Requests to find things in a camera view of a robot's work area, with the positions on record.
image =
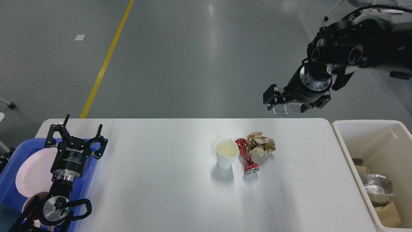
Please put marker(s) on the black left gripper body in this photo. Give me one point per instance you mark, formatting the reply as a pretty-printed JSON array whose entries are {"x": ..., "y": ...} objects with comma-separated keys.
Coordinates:
[{"x": 70, "y": 162}]

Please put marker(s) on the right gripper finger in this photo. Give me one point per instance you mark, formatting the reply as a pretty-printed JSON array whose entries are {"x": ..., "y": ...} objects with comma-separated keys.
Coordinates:
[
  {"x": 275, "y": 95},
  {"x": 318, "y": 103}
]

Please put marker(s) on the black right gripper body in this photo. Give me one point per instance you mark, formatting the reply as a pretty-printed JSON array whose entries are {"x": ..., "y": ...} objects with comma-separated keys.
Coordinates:
[{"x": 306, "y": 88}]

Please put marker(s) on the pink plate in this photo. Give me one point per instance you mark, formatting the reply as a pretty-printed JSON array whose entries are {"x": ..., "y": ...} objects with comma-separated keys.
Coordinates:
[{"x": 34, "y": 175}]

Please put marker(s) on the brown paper ball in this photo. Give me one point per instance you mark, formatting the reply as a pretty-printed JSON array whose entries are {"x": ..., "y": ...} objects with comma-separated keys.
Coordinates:
[{"x": 259, "y": 145}]

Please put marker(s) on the white paper cup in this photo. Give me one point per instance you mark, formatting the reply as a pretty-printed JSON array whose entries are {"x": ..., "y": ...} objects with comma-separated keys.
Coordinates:
[{"x": 226, "y": 151}]

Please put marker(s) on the crushed red can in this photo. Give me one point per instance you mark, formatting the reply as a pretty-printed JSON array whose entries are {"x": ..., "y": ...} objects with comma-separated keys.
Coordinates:
[{"x": 250, "y": 166}]

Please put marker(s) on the silver foil wrapper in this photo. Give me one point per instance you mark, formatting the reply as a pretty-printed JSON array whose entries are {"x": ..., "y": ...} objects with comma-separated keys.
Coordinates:
[{"x": 379, "y": 188}]

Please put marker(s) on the brown paper bag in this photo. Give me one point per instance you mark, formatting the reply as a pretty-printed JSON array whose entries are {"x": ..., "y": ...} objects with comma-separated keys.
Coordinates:
[
  {"x": 388, "y": 215},
  {"x": 362, "y": 169}
]

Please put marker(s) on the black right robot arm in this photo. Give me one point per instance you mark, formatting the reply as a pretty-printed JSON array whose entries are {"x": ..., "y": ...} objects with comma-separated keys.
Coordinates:
[{"x": 338, "y": 49}]

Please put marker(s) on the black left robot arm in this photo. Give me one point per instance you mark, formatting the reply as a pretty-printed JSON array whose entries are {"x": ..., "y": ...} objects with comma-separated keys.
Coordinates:
[{"x": 57, "y": 209}]

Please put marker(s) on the left floor outlet plate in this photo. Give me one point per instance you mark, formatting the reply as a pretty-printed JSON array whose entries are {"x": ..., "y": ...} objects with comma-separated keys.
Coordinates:
[{"x": 280, "y": 110}]

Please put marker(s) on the floor outlet plate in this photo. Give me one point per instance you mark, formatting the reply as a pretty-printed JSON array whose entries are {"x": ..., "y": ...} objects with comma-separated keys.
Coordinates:
[
  {"x": 295, "y": 108},
  {"x": 280, "y": 110}
]

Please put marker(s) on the right floor outlet plate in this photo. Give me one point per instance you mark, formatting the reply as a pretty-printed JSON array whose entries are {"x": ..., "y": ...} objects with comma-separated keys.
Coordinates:
[{"x": 295, "y": 108}]

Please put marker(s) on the blue plastic tray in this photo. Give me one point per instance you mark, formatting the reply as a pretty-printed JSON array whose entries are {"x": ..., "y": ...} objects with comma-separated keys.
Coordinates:
[{"x": 12, "y": 201}]

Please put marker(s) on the white office chair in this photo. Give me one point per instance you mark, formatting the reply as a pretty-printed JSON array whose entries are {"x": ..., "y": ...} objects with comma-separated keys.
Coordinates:
[{"x": 345, "y": 5}]

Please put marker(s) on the white rail behind chair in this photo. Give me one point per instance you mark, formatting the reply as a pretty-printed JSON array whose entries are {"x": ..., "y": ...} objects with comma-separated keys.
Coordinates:
[{"x": 383, "y": 11}]

